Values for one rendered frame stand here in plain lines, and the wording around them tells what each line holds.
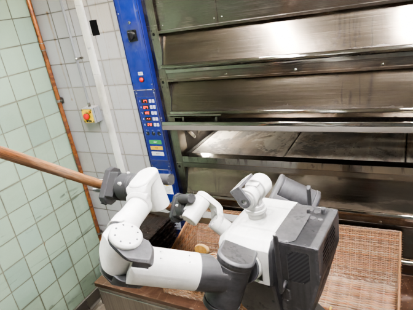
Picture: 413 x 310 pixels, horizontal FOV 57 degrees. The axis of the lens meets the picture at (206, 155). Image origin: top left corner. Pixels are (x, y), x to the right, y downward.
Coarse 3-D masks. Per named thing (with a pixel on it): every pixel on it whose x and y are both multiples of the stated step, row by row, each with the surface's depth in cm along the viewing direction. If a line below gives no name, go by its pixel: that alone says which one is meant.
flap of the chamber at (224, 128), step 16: (176, 128) 203; (192, 128) 198; (208, 128) 194; (224, 128) 190; (240, 128) 186; (256, 128) 182; (272, 128) 178; (288, 128) 174; (304, 128) 171; (320, 128) 168; (336, 128) 164; (352, 128) 161; (368, 128) 158; (384, 128) 156; (400, 128) 153
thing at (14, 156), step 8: (0, 152) 92; (8, 152) 94; (16, 152) 96; (8, 160) 95; (16, 160) 96; (24, 160) 98; (32, 160) 100; (40, 160) 102; (32, 168) 101; (40, 168) 102; (48, 168) 104; (56, 168) 107; (64, 168) 110; (64, 176) 110; (72, 176) 112; (80, 176) 114; (88, 176) 118; (88, 184) 118; (96, 184) 121; (168, 208) 158
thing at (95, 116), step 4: (84, 108) 239; (88, 108) 237; (92, 108) 237; (96, 108) 240; (84, 112) 240; (92, 112) 237; (96, 112) 240; (100, 112) 243; (92, 116) 238; (96, 116) 240; (100, 116) 243; (84, 120) 243; (88, 120) 241; (92, 120) 240; (96, 120) 240; (100, 120) 243
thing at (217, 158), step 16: (192, 160) 226; (208, 160) 220; (224, 160) 215; (240, 160) 210; (256, 160) 206; (272, 160) 202; (288, 160) 199; (304, 160) 196; (320, 160) 193; (336, 160) 190; (352, 160) 187
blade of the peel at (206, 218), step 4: (152, 212) 187; (156, 212) 182; (160, 212) 177; (164, 212) 173; (208, 212) 162; (164, 216) 199; (168, 216) 193; (204, 216) 163; (208, 216) 162; (224, 216) 159; (228, 216) 158; (232, 216) 157; (236, 216) 156; (184, 220) 205; (200, 220) 184; (204, 220) 179; (208, 220) 174; (232, 220) 156
